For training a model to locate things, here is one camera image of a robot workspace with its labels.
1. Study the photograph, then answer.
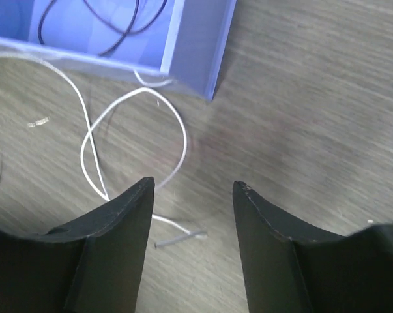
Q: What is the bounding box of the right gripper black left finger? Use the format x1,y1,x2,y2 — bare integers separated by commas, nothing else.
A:
0,177,154,312

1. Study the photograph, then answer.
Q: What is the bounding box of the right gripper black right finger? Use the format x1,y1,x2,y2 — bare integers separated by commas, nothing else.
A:
233,181,393,313

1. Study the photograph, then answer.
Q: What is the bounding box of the white thin cable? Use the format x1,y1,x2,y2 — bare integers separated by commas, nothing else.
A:
0,52,207,250

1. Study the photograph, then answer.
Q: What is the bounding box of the purple thin cable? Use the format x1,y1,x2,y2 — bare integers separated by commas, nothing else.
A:
38,0,169,57

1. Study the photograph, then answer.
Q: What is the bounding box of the blue plastic box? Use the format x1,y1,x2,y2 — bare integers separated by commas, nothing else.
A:
0,1,236,100

